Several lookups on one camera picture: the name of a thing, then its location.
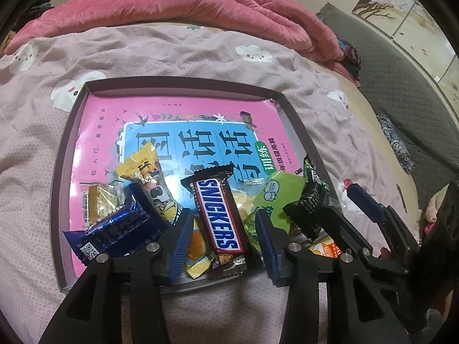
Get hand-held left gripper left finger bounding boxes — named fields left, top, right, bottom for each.
left=38, top=208, right=195, bottom=344

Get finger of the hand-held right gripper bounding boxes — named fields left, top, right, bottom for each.
left=346, top=183, right=420, bottom=259
left=314, top=204, right=374, bottom=271

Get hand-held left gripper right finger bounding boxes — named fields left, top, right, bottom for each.
left=255, top=210, right=409, bottom=344

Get orange snack packet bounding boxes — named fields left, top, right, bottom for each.
left=308, top=236, right=341, bottom=260

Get brown chocolate bar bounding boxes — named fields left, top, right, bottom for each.
left=180, top=164, right=250, bottom=281

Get black and green snack packet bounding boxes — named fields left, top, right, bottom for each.
left=283, top=154, right=331, bottom=242

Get clear packet of yellow snack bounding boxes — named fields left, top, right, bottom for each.
left=229, top=186, right=259, bottom=223

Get light green snack packet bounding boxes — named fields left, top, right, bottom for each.
left=244, top=170, right=305, bottom=255

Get blue snack packet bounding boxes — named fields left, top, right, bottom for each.
left=63, top=183, right=162, bottom=266

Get long yellow snack packet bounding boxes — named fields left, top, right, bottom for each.
left=116, top=142, right=213, bottom=281

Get small yellow clear-wrapped snack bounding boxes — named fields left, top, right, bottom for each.
left=79, top=183, right=120, bottom=228

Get dark shallow cardboard box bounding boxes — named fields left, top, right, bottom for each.
left=51, top=75, right=339, bottom=296

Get person's right hand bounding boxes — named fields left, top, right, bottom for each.
left=423, top=191, right=447, bottom=235

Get dark patterned cloth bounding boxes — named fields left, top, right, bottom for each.
left=376, top=113, right=415, bottom=173

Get beige bed sheet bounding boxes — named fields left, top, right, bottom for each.
left=316, top=57, right=424, bottom=223

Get grey padded headboard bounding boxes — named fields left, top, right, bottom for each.
left=316, top=2, right=459, bottom=194

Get colourful striped clothes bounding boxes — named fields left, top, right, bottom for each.
left=337, top=38, right=363, bottom=87

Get pink book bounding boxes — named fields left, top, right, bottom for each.
left=70, top=91, right=305, bottom=276

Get pink quilt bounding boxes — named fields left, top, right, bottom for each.
left=3, top=0, right=347, bottom=79

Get tree wall painting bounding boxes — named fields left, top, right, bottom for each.
left=351, top=0, right=459, bottom=83

